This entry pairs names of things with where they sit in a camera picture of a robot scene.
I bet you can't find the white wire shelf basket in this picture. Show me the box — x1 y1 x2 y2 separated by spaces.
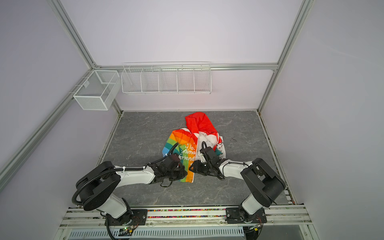
121 62 212 94

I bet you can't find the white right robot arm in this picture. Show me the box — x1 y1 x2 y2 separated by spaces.
189 148 286 217

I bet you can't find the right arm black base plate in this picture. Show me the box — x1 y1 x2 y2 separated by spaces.
226 207 267 224

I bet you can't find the white mesh box basket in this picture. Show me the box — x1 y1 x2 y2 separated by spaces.
74 70 122 111

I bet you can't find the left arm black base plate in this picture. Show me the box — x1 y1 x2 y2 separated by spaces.
106 209 148 226

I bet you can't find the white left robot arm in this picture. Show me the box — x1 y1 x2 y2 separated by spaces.
71 154 188 221

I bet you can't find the white vented cable duct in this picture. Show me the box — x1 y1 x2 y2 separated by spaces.
68 227 245 240

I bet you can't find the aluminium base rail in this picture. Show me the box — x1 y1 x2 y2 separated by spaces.
55 205 319 240

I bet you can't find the colourful rainbow kids jacket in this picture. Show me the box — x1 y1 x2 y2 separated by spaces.
162 112 226 183

